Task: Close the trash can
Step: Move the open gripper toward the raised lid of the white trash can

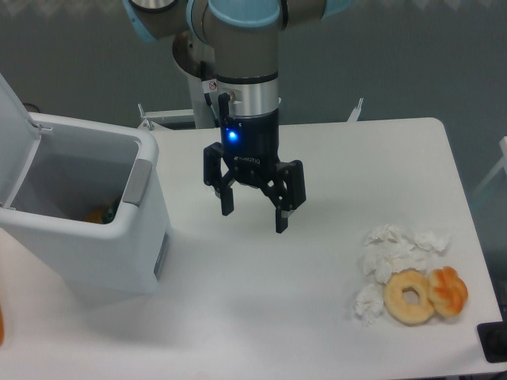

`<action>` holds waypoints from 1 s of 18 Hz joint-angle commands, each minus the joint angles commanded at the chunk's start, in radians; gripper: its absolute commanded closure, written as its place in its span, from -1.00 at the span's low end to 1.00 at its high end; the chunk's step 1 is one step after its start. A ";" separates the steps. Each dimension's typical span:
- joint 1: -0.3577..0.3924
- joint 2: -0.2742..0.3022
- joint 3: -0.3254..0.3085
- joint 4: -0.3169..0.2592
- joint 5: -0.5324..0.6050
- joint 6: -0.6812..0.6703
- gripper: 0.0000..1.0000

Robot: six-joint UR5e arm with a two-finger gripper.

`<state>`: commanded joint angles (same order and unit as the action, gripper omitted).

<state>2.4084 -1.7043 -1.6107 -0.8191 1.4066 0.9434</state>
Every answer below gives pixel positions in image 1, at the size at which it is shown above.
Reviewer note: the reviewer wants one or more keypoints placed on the white trash can body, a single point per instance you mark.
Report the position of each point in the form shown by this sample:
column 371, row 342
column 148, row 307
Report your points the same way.
column 81, row 166

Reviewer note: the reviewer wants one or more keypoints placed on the orange object at edge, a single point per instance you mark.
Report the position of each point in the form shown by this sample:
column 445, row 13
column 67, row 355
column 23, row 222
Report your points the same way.
column 2, row 326

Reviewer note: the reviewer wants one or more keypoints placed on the black device at edge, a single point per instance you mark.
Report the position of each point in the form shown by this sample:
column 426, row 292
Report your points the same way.
column 492, row 337

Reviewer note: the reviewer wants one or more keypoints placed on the white frame at right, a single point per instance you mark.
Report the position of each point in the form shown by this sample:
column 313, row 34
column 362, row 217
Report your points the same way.
column 492, row 181

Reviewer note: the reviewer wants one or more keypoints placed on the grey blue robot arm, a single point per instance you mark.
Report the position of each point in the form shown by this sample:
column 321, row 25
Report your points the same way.
column 242, row 37

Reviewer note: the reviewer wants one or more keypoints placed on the small crumpled white tissue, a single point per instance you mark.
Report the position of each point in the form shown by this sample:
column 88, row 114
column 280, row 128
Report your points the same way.
column 369, row 304

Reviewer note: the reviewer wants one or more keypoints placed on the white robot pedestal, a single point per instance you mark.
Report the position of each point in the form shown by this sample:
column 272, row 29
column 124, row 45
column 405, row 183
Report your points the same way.
column 198, row 107

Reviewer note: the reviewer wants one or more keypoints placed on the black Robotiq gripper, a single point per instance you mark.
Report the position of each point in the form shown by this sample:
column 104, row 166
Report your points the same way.
column 250, row 151

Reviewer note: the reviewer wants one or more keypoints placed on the ring donut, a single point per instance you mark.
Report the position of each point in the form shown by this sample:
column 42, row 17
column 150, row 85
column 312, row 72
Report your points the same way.
column 406, row 298

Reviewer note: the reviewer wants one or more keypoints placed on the orange trash inside can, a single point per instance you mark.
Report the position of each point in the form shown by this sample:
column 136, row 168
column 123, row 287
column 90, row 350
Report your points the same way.
column 95, row 217

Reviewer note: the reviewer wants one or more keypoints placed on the white trash can lid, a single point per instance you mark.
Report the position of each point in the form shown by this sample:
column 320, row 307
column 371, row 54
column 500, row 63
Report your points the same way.
column 20, row 139

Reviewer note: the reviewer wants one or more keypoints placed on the orange glazed bread roll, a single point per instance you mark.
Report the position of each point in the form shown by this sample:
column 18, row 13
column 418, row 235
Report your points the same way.
column 447, row 291

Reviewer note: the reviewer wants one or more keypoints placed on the crumpled white tissue right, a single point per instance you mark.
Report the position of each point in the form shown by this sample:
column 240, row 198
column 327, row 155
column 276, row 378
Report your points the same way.
column 431, row 241

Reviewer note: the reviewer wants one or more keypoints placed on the large crumpled white tissue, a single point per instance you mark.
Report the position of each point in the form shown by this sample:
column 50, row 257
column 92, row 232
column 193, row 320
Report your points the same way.
column 391, row 249

